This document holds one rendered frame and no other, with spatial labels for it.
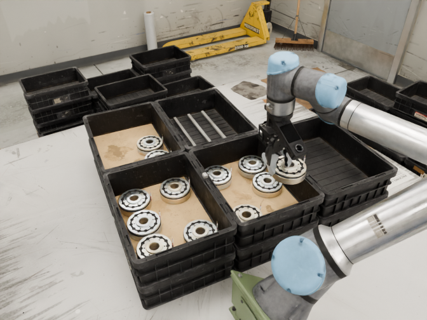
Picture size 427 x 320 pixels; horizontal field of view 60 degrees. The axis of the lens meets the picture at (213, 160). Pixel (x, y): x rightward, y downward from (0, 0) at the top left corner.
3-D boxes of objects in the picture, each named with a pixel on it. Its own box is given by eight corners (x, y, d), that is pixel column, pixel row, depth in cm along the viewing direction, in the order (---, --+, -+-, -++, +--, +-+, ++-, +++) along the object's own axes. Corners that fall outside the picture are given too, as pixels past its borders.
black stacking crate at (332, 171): (389, 196, 130) (399, 171, 123) (320, 223, 120) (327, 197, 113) (319, 138, 158) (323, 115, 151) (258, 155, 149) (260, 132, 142)
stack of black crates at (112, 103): (155, 127, 289) (149, 73, 261) (173, 146, 268) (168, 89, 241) (105, 143, 272) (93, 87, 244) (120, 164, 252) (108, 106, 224)
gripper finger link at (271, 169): (264, 166, 115) (269, 141, 109) (274, 177, 110) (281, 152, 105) (255, 167, 113) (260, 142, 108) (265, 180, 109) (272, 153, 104)
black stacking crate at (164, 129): (187, 176, 139) (186, 151, 132) (108, 199, 129) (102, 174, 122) (155, 124, 167) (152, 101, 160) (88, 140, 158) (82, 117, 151)
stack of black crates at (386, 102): (401, 136, 277) (417, 95, 256) (375, 149, 264) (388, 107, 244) (359, 113, 304) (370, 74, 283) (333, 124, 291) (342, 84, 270)
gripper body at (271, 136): (279, 133, 112) (281, 98, 104) (296, 148, 106) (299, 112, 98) (257, 141, 109) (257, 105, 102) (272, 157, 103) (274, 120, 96)
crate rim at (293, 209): (326, 202, 114) (327, 196, 112) (239, 233, 104) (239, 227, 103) (260, 136, 143) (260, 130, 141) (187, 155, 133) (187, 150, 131)
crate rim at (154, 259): (239, 233, 104) (239, 227, 103) (135, 272, 94) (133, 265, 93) (187, 155, 133) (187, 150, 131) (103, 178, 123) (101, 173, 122)
